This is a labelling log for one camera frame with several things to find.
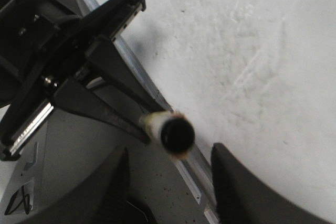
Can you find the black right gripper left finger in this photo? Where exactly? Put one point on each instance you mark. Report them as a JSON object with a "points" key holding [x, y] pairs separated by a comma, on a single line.
{"points": [[100, 198]]}

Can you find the aluminium whiteboard frame rail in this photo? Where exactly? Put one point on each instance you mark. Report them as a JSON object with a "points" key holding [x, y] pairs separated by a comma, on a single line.
{"points": [[195, 170]]}

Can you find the white whiteboard marker pen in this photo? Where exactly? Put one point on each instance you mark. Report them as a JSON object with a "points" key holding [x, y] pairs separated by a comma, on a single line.
{"points": [[170, 130]]}

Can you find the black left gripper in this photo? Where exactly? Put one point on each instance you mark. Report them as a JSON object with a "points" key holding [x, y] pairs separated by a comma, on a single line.
{"points": [[50, 52]]}

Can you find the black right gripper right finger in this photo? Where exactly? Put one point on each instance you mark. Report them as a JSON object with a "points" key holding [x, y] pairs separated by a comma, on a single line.
{"points": [[272, 190]]}

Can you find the white whiteboard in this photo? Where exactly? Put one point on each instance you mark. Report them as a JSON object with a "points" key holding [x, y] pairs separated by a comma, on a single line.
{"points": [[255, 75]]}

